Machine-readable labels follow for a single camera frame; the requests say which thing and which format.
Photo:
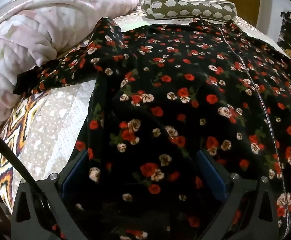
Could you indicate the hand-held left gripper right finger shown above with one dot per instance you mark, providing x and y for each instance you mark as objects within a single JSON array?
[{"x": 214, "y": 177}]

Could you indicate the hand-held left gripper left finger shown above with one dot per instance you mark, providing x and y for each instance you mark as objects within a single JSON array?
[{"x": 74, "y": 177}]

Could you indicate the black floral dress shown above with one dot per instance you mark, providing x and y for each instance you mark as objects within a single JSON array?
[{"x": 173, "y": 67}]

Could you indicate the patterned bedspread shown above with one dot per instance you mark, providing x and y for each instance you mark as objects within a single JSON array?
[{"x": 55, "y": 130}]

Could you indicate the pink quilted comforter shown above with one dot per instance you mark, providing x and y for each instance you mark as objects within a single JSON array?
[{"x": 35, "y": 37}]

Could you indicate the green hedgehog print pillow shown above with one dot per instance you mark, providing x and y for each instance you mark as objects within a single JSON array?
[{"x": 185, "y": 8}]

